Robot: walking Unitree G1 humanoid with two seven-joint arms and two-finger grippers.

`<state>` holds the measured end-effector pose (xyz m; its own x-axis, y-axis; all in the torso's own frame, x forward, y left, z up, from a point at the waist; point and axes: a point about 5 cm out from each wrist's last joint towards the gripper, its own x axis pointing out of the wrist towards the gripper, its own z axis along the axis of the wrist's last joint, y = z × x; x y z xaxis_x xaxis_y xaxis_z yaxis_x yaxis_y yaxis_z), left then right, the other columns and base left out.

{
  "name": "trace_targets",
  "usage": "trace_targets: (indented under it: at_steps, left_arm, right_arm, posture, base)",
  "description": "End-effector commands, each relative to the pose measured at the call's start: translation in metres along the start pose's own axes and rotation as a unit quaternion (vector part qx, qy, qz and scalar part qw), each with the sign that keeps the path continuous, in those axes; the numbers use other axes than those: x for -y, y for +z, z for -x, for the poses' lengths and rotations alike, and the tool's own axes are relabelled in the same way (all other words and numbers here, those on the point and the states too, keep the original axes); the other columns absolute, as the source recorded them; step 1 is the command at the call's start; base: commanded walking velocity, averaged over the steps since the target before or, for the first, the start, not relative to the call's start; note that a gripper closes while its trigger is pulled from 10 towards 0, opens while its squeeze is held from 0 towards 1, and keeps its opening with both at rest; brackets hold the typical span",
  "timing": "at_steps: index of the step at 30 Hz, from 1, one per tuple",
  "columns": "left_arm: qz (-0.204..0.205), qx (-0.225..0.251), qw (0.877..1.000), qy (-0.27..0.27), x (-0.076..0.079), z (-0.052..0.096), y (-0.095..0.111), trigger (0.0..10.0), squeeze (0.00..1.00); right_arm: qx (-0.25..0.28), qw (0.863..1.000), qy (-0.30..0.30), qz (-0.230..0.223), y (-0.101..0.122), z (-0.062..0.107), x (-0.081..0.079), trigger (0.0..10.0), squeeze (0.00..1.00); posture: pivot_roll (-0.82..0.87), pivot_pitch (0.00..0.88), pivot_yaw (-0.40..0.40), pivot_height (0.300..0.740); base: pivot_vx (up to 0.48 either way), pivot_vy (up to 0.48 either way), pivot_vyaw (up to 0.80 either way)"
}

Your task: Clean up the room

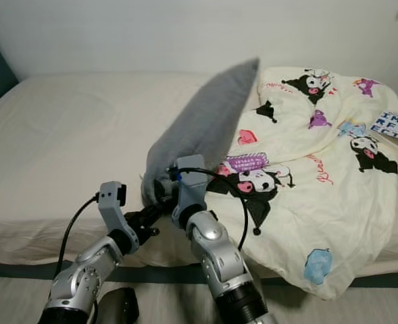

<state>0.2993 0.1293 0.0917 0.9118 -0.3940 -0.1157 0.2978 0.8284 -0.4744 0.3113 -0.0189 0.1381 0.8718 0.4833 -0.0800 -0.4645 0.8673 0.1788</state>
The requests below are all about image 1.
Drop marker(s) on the grey pillow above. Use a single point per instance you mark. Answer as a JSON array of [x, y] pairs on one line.
[[202, 125]]

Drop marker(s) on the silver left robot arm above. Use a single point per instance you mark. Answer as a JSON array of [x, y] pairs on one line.
[[90, 270]]

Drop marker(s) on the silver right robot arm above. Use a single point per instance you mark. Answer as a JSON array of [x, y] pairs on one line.
[[219, 253]]

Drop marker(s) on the mattress with beige sheet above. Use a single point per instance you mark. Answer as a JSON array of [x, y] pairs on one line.
[[63, 142]]

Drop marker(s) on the cream cartoon print quilt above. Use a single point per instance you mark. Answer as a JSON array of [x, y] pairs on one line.
[[340, 216]]

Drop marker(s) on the white book blue lettering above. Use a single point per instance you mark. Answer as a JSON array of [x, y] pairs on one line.
[[394, 125]]

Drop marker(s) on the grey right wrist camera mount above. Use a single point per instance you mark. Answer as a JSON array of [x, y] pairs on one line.
[[190, 192]]

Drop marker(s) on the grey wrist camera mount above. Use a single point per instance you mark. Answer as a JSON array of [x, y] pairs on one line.
[[111, 199], [190, 192]]

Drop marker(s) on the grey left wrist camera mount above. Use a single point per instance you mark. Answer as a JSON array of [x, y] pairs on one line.
[[111, 199]]

